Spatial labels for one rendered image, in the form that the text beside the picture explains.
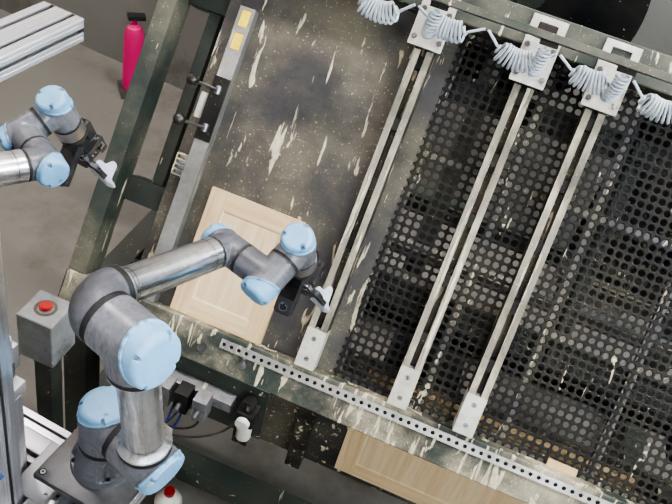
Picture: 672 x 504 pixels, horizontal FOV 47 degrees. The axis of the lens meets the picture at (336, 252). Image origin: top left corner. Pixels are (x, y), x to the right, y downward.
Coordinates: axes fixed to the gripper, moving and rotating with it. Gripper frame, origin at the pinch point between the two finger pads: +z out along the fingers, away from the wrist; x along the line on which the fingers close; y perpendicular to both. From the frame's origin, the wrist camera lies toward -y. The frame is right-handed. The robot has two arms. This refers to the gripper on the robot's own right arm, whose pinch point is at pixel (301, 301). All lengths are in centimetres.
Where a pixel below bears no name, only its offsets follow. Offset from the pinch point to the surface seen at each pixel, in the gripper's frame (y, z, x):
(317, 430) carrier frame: -10, 99, -7
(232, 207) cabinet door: 26, 26, 40
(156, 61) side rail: 50, 6, 78
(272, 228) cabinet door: 25.5, 27.6, 25.7
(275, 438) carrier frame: -18, 112, 7
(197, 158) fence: 32, 19, 55
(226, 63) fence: 58, 4, 58
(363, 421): -10, 49, -24
